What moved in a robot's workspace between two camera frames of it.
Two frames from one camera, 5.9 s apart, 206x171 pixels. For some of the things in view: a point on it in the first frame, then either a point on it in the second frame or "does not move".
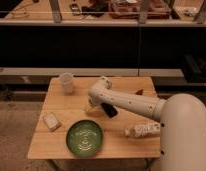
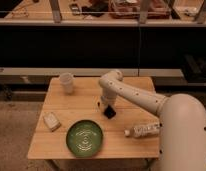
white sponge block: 51,121 does not move
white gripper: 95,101 -> 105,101
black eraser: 110,110 does not move
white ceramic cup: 67,81 does not move
